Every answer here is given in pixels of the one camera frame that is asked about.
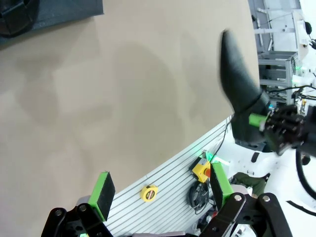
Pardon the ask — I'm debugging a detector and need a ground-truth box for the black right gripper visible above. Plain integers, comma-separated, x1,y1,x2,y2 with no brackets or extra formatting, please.
248,104,316,158

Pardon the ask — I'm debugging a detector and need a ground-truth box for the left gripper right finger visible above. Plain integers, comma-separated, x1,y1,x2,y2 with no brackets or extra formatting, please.
201,162,293,237

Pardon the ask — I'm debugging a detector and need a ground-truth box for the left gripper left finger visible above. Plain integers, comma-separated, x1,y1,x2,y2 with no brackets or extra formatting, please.
40,170,117,237

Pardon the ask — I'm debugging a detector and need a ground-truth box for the black chunky matte shoe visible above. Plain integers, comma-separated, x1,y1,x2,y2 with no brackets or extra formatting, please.
217,29,271,147

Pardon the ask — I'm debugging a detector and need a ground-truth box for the yellow emergency stop box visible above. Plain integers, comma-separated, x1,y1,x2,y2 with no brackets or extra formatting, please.
189,157,212,183

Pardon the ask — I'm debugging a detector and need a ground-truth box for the olive green cloth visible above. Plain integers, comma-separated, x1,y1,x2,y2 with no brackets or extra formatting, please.
233,172,267,201

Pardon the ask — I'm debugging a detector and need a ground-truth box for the yellow tape measure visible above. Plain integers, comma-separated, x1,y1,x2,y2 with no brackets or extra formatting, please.
139,184,159,203

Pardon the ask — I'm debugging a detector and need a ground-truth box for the black cable bundle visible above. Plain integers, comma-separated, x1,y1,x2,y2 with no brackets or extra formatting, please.
188,182,216,215

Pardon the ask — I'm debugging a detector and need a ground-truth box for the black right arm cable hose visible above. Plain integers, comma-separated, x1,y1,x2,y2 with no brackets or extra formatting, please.
294,150,316,198

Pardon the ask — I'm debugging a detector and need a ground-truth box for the slatted aluminium base plate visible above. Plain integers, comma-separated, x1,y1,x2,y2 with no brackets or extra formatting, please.
103,116,236,237

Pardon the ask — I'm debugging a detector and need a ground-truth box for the aluminium profile frame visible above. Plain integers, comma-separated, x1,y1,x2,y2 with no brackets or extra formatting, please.
257,50,301,105

